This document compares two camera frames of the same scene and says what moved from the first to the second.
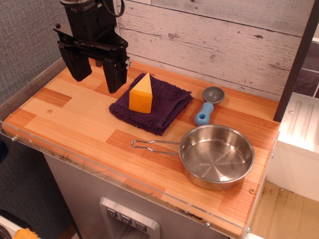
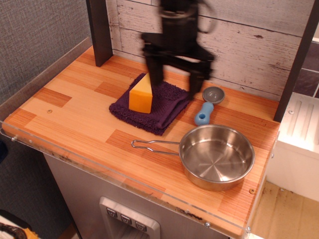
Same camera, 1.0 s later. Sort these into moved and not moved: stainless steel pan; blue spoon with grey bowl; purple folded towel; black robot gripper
Moved: black robot gripper
Not moved: blue spoon with grey bowl; purple folded towel; stainless steel pan
